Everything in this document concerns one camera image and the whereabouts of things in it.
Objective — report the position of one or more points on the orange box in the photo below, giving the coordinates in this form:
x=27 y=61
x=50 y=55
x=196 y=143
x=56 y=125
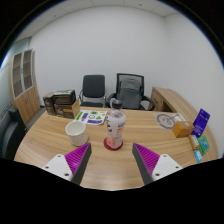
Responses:
x=182 y=129

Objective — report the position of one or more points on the small light blue packet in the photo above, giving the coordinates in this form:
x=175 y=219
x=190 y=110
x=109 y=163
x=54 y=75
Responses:
x=198 y=156

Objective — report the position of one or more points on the small tan box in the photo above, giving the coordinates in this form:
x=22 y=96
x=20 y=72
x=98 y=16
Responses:
x=193 y=142

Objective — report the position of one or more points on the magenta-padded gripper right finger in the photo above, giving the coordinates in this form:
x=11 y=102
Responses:
x=150 y=161

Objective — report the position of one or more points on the purple box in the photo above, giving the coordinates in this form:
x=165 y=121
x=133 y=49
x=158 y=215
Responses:
x=201 y=122

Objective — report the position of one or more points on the dark brown box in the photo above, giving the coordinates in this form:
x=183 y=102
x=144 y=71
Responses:
x=48 y=103

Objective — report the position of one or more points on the wooden side desk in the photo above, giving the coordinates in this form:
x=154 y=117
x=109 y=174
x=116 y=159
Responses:
x=170 y=98

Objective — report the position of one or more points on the brown cardboard box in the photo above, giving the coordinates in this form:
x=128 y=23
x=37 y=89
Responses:
x=66 y=110

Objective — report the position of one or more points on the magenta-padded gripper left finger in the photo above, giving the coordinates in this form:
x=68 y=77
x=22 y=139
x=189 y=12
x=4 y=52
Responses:
x=75 y=161

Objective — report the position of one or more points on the white cup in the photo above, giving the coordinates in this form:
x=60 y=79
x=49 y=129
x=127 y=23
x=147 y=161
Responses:
x=77 y=133

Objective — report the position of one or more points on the black mesh-back office chair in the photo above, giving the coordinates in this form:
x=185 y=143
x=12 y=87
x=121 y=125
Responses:
x=146 y=100

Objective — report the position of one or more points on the printed sticker sheet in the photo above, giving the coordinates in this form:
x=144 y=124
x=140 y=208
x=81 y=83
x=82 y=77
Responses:
x=90 y=117

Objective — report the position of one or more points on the black sofa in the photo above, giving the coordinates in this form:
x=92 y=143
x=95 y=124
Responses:
x=11 y=133

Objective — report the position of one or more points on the clear black-capped drink bottle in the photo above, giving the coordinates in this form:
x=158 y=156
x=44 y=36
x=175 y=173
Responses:
x=115 y=125

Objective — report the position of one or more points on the wooden shelf cabinet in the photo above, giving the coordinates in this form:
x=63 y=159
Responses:
x=25 y=86

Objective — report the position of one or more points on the black box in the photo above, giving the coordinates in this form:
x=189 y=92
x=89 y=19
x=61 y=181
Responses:
x=64 y=97

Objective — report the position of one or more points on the flat round red coaster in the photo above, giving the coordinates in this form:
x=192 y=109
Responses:
x=107 y=146

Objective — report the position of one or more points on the green card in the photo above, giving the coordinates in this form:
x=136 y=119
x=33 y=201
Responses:
x=204 y=145

